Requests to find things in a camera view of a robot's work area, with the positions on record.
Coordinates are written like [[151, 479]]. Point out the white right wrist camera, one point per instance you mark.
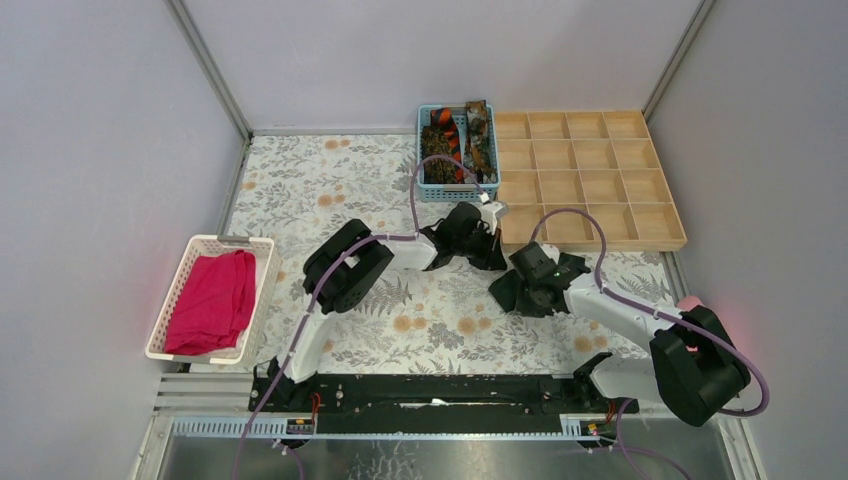
[[551, 251]]

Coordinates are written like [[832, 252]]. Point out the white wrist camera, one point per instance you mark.
[[551, 251], [491, 212]]

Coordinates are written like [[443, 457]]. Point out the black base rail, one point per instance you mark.
[[438, 404]]

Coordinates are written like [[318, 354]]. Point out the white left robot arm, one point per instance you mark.
[[341, 272]]

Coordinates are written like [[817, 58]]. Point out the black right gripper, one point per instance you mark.
[[523, 308]]

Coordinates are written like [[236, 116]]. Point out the white plastic basket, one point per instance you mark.
[[243, 353]]

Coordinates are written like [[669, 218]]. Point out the pink cloth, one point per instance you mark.
[[688, 303]]

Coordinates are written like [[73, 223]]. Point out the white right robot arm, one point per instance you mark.
[[691, 365]]

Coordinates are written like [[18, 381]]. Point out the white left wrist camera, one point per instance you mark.
[[491, 212]]

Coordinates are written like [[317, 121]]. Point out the light blue plastic basket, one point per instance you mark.
[[461, 191]]

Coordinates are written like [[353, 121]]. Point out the black gold patterned tie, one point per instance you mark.
[[435, 142]]

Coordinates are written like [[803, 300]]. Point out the red cloth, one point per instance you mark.
[[215, 306]]

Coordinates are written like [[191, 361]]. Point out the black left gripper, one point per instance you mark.
[[480, 242]]

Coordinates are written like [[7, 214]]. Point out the wooden compartment tray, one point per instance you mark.
[[556, 164]]

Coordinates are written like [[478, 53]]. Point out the dark green leaf tie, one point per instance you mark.
[[513, 291]]

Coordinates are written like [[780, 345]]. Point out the orange black striped tie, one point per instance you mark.
[[442, 117]]

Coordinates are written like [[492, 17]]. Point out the orange grey floral tie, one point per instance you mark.
[[478, 158]]

